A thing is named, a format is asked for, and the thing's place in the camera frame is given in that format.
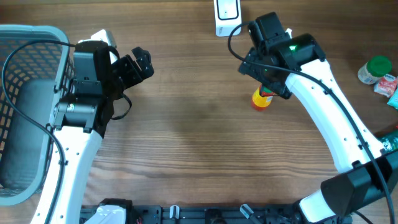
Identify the green 3M gloves packet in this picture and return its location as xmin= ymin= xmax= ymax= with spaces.
xmin=378 ymin=130 xmax=398 ymax=151

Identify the red white tissue packet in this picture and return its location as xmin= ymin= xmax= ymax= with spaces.
xmin=374 ymin=74 xmax=397 ymax=98

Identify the black right camera cable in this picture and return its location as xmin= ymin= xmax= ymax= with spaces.
xmin=227 ymin=21 xmax=396 ymax=224

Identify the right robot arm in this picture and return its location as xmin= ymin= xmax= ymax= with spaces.
xmin=239 ymin=12 xmax=397 ymax=223

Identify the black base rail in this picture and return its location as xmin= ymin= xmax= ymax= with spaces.
xmin=79 ymin=203 xmax=353 ymax=224

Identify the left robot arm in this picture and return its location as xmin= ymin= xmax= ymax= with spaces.
xmin=31 ymin=40 xmax=154 ymax=223

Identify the green lid white jar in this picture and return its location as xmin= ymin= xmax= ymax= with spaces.
xmin=358 ymin=55 xmax=392 ymax=85

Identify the teal wet wipes packet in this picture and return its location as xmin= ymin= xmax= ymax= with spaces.
xmin=387 ymin=90 xmax=398 ymax=110

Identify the white barcode scanner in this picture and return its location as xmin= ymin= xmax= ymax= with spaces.
xmin=213 ymin=0 xmax=242 ymax=37

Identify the red yellow sauce bottle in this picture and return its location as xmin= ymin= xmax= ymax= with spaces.
xmin=251 ymin=85 xmax=275 ymax=111

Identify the black left camera cable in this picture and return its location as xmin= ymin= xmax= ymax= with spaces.
xmin=1 ymin=39 xmax=133 ymax=224

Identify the black camera cable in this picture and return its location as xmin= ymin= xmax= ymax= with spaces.
xmin=1 ymin=39 xmax=133 ymax=224
xmin=227 ymin=21 xmax=396 ymax=224

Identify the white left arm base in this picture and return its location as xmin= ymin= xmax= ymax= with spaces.
xmin=85 ymin=198 xmax=135 ymax=224

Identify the grey plastic mesh basket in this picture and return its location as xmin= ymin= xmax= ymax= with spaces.
xmin=1 ymin=24 xmax=74 ymax=207

